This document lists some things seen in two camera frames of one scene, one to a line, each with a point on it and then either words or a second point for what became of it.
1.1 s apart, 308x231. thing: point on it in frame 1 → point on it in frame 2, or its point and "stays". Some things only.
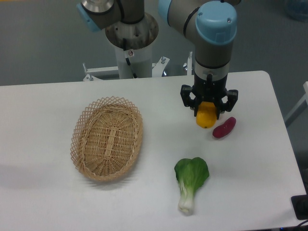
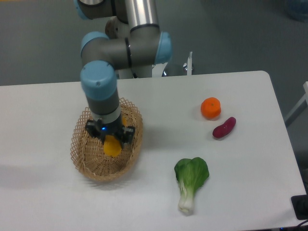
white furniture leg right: x=305 y=97 stays
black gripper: x=209 y=90 → x=96 y=128
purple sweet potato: x=221 y=131 stays
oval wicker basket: x=107 y=138 stays
